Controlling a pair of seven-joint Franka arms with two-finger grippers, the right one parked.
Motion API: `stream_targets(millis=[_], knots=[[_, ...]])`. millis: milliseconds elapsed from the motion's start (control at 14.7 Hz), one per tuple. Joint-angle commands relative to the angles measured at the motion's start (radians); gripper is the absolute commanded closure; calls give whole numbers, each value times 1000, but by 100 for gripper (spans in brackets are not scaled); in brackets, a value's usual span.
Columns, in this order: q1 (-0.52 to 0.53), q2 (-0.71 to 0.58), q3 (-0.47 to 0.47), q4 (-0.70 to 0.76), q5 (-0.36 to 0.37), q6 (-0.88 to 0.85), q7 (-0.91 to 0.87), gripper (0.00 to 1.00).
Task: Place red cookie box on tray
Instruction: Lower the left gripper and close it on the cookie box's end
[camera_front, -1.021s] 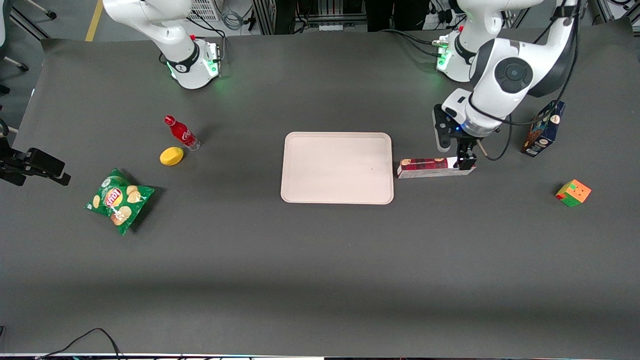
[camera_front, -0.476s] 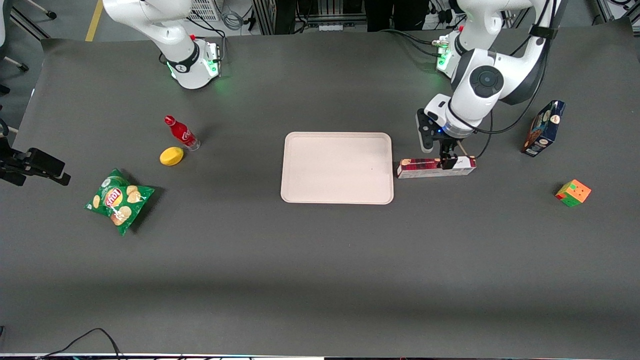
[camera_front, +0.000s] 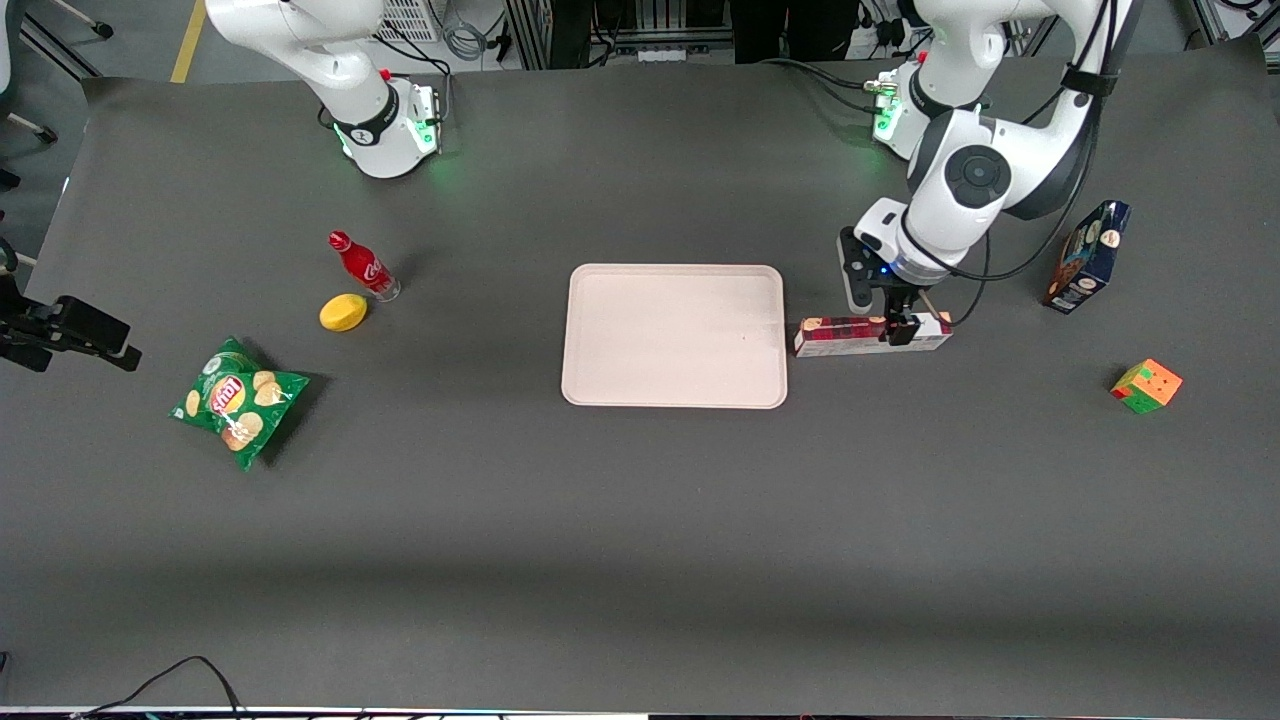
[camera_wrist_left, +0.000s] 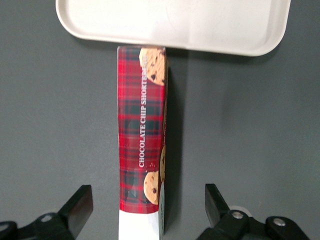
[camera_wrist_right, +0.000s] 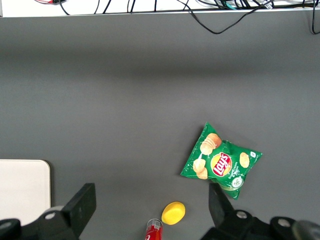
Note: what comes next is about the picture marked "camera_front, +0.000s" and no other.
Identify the office chair base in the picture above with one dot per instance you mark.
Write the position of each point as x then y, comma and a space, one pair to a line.
35, 127

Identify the yellow floor tape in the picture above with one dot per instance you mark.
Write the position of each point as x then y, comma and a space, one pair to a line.
186, 45

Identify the green chips bag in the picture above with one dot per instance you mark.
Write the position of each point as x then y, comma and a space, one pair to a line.
235, 405

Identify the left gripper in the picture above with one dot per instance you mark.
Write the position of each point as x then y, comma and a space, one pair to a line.
902, 303

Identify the beige plastic tray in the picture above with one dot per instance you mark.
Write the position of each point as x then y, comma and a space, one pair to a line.
675, 335

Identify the blue cookie box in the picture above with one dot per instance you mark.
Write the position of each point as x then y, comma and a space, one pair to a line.
1085, 260

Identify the black equipment rack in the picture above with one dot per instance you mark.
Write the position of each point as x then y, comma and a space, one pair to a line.
520, 30

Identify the red cola bottle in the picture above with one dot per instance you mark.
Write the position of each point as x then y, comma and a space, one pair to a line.
362, 265

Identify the red cookie box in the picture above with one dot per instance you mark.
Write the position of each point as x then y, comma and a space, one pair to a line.
840, 335

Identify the aluminium frame profile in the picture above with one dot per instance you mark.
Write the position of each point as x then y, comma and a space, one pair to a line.
1215, 18

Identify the orange green puzzle cube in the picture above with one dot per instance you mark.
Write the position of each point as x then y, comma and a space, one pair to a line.
1145, 388

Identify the white power strip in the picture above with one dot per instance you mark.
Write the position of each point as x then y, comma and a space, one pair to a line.
662, 54

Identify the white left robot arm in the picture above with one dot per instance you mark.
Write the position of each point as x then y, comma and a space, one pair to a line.
975, 180

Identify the yellow lemon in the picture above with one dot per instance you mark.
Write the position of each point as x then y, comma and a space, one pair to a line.
343, 313

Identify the white perforated basket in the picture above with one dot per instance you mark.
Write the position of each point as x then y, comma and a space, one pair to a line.
410, 20

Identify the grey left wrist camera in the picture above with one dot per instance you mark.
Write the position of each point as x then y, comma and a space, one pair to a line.
855, 280

